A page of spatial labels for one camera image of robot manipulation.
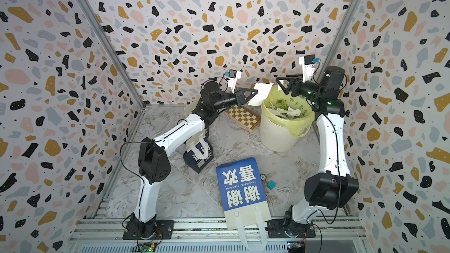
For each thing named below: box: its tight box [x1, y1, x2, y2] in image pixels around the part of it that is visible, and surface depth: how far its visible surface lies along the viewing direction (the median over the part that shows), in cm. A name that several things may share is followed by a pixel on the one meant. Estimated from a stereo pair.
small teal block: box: [267, 180, 276, 191], surface depth 87 cm
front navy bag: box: [182, 137, 214, 174], surface depth 85 cm
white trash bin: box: [259, 113, 310, 153], surface depth 86 cm
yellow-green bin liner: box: [260, 84, 315, 138], surface depth 81 cm
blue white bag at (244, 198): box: [215, 157, 272, 251], surface depth 79 cm
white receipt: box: [247, 82, 275, 107], surface depth 74 cm
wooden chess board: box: [224, 104, 261, 133], surface depth 114 cm
